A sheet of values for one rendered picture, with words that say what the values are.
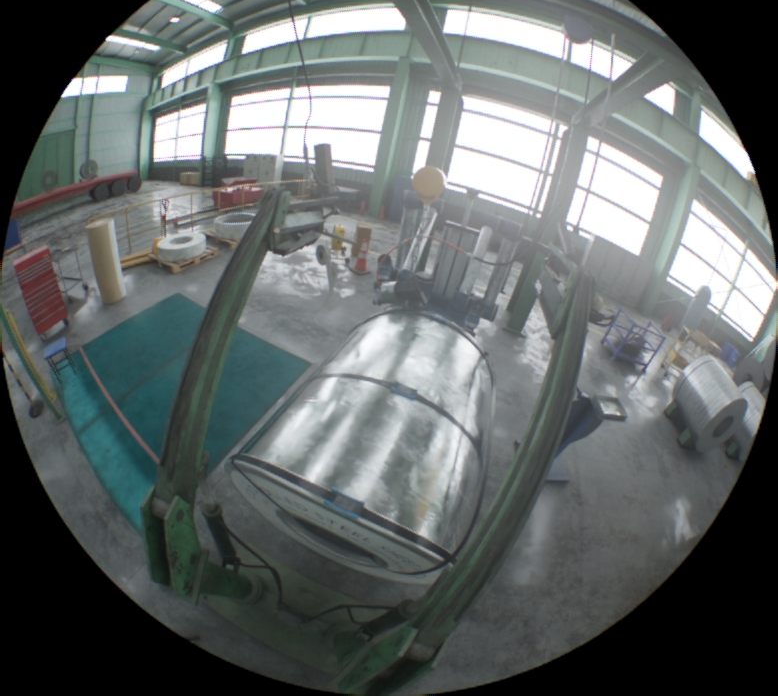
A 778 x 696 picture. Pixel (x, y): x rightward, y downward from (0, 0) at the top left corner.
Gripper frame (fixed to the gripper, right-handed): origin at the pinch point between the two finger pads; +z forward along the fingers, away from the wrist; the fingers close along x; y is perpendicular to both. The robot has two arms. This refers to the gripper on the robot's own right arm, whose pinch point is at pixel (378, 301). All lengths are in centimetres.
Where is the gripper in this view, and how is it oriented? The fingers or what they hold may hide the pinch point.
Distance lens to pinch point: 203.5
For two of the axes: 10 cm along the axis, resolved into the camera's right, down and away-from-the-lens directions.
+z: -1.4, 9.3, -3.5
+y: -8.8, 0.4, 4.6
